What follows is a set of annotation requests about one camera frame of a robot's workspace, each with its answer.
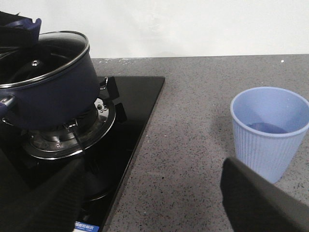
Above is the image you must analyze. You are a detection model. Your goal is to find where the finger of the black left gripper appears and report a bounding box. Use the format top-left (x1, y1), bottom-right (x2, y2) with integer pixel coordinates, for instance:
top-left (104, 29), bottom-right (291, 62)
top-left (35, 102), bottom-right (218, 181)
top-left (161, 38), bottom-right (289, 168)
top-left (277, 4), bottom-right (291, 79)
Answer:
top-left (0, 12), bottom-right (52, 70)

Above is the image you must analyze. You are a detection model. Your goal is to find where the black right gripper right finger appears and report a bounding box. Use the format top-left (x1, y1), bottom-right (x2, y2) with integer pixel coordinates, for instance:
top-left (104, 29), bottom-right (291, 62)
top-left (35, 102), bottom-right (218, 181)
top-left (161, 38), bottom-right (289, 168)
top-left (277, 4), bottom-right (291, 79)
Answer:
top-left (220, 158), bottom-right (309, 232)

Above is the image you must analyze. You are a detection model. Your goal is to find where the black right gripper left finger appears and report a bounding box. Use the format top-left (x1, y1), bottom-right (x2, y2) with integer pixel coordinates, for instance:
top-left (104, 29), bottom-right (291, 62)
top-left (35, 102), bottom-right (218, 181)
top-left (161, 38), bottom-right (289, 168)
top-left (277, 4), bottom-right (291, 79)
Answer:
top-left (0, 159), bottom-right (84, 232)

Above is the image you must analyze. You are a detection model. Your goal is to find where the glass pot lid blue knob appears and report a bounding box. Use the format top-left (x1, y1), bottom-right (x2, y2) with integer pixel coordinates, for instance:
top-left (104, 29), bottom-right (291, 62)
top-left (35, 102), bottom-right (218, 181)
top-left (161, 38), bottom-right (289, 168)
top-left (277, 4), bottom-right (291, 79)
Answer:
top-left (0, 17), bottom-right (89, 89)

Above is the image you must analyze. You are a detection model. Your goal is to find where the light blue ribbed cup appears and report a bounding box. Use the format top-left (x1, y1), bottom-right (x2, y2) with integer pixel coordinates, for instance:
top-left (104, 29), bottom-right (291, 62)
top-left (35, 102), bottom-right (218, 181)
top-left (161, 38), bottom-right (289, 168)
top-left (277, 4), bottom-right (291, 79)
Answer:
top-left (230, 87), bottom-right (309, 183)

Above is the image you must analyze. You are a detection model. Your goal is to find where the dark blue cooking pot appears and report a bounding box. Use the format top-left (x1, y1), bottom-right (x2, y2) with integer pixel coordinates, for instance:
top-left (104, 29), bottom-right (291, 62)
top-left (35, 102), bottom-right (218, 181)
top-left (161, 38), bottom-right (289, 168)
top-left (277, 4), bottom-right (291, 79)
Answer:
top-left (0, 30), bottom-right (100, 131)

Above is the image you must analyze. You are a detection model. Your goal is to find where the black pot support grate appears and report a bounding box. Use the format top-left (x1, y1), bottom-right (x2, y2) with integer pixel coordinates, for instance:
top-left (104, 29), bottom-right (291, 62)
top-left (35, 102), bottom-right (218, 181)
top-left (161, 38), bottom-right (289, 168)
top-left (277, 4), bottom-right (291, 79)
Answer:
top-left (1, 76), bottom-right (127, 160)

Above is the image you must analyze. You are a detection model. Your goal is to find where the blue energy label sticker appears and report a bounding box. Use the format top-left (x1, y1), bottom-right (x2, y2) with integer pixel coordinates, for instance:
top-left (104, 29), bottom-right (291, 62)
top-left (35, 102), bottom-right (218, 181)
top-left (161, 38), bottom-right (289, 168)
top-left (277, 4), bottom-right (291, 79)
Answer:
top-left (73, 221), bottom-right (99, 232)

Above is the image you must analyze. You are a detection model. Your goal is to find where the black glass gas cooktop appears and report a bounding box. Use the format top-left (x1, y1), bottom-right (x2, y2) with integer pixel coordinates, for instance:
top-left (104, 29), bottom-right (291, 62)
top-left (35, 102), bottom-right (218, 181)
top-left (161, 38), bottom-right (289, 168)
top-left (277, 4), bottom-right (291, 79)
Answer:
top-left (0, 76), bottom-right (165, 232)

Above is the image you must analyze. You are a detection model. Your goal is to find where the black gas burner head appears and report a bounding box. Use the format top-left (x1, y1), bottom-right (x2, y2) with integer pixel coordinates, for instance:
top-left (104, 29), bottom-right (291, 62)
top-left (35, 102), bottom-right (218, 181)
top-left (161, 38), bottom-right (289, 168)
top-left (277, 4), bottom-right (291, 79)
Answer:
top-left (30, 113), bottom-right (98, 142)

